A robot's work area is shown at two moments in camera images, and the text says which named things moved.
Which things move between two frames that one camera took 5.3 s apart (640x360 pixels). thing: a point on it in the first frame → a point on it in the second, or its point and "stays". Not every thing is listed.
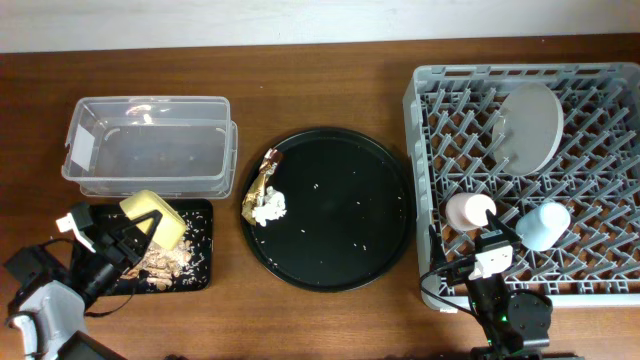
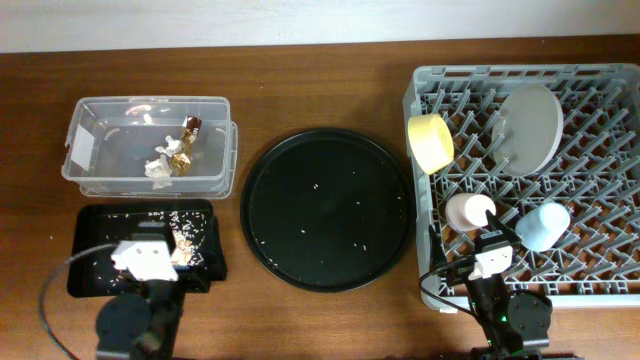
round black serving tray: x=350 y=211 stays
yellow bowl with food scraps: x=171 y=228 → x=431 y=141
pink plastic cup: x=468 y=211 stays
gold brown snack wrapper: x=250 y=204 → x=181 y=163
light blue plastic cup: x=541 y=227 stays
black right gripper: x=486 y=240 stays
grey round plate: x=528 y=129 stays
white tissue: x=273 y=207 → x=160 y=168
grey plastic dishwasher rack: x=554 y=149 stays
